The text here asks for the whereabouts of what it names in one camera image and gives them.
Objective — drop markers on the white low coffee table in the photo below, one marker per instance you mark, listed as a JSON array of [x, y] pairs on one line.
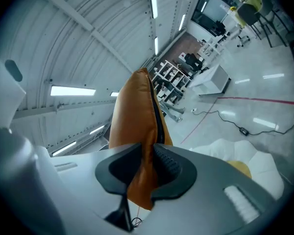
[[218, 79]]

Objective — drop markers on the yellow round seat pad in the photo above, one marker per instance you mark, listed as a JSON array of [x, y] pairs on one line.
[[241, 168]]

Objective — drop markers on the white desk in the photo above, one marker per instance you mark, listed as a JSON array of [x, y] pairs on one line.
[[212, 46]]

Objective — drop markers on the grey-green dining chair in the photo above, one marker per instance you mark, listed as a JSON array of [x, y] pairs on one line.
[[267, 4]]

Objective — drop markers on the white power strip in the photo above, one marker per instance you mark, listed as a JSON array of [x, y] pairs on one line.
[[194, 110]]

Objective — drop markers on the black power adapter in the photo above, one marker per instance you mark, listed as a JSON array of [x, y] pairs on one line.
[[244, 131]]

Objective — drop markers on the orange pillow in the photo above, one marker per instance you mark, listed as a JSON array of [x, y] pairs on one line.
[[134, 111]]

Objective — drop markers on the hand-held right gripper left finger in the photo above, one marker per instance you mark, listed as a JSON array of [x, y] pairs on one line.
[[88, 180]]

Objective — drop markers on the dark dining chair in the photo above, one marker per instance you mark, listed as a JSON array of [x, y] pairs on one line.
[[247, 15]]

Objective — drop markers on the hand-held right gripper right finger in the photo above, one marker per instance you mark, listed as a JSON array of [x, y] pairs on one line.
[[205, 204]]

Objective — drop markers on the black office chair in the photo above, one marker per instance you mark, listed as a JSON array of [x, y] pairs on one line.
[[192, 59]]

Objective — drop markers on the white egg-shaped floor cushion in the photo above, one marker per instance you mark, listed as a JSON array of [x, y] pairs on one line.
[[259, 165]]

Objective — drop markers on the white office chair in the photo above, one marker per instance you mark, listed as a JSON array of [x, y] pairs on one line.
[[242, 37]]

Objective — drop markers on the white open shelf unit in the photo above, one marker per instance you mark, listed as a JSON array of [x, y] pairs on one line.
[[172, 77]]

